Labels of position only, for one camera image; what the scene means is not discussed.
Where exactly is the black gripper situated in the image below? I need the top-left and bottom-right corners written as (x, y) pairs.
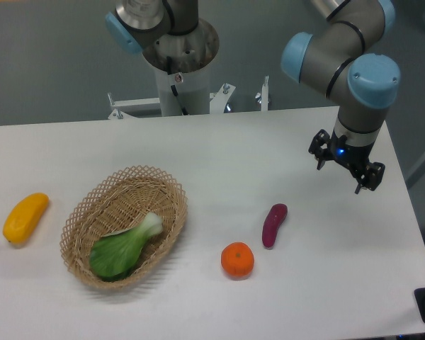
top-left (308, 127), bottom-right (385, 194)

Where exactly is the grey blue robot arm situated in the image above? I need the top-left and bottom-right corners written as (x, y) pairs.
top-left (105, 1), bottom-right (400, 191)

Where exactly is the woven wicker basket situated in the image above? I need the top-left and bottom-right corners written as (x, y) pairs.
top-left (59, 166), bottom-right (188, 290)

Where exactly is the green bok choy vegetable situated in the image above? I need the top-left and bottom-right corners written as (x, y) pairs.
top-left (89, 212), bottom-right (164, 282)

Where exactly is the purple sweet potato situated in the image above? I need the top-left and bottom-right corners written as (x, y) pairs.
top-left (261, 203), bottom-right (288, 249)

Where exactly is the orange tangerine fruit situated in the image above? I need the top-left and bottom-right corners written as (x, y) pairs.
top-left (220, 242), bottom-right (255, 278)

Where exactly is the yellow mango fruit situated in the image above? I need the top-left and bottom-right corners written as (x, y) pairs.
top-left (2, 193), bottom-right (50, 244)

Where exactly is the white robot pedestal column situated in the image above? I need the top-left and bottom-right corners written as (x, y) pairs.
top-left (143, 19), bottom-right (220, 117)

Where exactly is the black cable on pedestal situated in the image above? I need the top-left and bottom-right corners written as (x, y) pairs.
top-left (166, 56), bottom-right (190, 116)

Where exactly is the white metal base frame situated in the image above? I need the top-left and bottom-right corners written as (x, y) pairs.
top-left (107, 75), bottom-right (271, 120)

